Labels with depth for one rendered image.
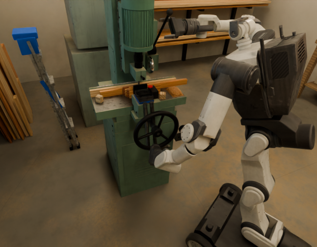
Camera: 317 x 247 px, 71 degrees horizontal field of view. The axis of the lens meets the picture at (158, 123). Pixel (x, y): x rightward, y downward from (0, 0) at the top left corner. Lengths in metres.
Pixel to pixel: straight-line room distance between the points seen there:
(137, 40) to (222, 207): 1.29
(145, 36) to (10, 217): 1.67
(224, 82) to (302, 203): 1.71
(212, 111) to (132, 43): 0.67
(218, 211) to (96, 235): 0.90
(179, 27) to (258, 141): 0.74
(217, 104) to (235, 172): 1.54
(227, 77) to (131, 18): 0.66
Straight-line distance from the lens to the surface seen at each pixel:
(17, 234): 2.05
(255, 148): 1.17
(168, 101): 1.45
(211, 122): 0.84
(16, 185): 2.34
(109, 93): 1.47
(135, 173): 1.80
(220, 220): 1.74
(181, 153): 0.94
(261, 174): 1.30
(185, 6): 3.61
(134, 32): 1.30
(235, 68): 0.84
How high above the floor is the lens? 1.65
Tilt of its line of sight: 38 degrees down
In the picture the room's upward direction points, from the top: 3 degrees clockwise
